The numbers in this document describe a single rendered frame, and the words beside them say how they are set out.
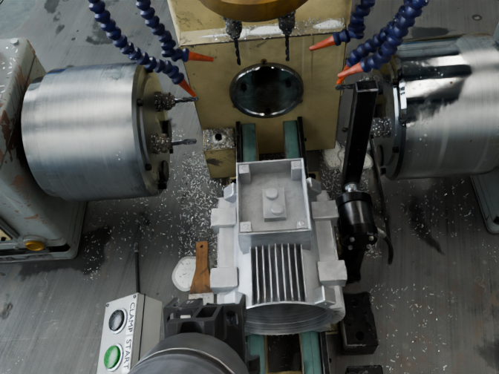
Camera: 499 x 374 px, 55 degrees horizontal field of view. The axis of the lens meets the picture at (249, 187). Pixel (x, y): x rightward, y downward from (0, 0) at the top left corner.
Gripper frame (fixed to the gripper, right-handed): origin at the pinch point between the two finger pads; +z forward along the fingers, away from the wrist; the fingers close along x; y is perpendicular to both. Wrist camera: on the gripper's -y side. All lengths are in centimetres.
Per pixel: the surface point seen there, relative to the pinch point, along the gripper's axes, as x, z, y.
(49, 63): 55, 77, 61
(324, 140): -19, 54, 31
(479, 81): -39, 19, 33
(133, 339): 13.2, 8.7, -1.2
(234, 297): -0.6, 10.0, 3.5
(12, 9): 142, 216, 143
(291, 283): -8.5, 9.1, 5.3
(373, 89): -20.5, 6.7, 30.2
